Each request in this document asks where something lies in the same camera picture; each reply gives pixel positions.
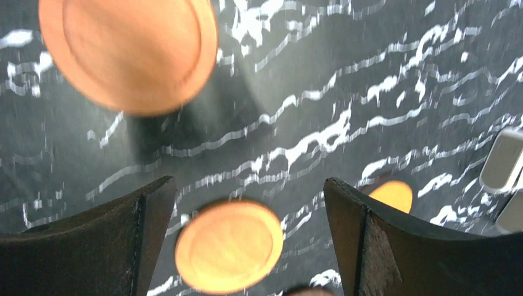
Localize light wooden coaster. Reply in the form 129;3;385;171
174;200;284;295

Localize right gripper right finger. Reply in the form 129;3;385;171
323;178;522;295

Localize dark brown wooden coaster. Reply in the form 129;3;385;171
283;286;335;296

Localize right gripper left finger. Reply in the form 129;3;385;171
1;176;177;295

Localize plain brown coaster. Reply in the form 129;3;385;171
38;0;218;116

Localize orange black round coaster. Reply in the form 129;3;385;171
361;178;414;213

